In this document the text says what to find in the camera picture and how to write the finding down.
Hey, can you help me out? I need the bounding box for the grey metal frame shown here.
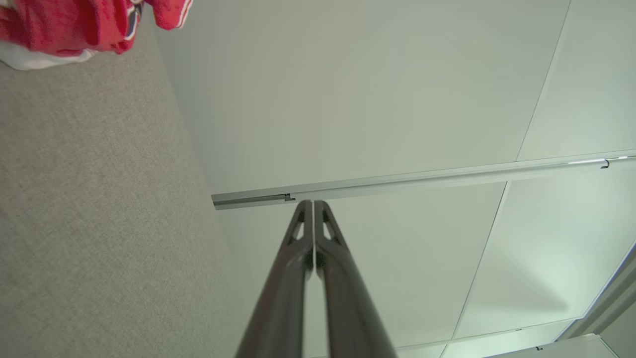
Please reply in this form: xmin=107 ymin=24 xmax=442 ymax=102
xmin=554 ymin=241 xmax=636 ymax=344

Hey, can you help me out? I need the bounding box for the red jersey with white sleeves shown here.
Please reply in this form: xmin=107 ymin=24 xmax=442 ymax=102
xmin=0 ymin=0 xmax=194 ymax=71

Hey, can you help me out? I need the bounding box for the grey metal partition post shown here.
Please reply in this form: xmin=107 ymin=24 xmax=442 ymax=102
xmin=211 ymin=149 xmax=636 ymax=210

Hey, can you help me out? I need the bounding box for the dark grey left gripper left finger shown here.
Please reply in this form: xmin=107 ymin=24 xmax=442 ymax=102
xmin=236 ymin=200 xmax=314 ymax=358

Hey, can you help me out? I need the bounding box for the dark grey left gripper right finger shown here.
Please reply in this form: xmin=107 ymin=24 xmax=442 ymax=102
xmin=315 ymin=201 xmax=398 ymax=358

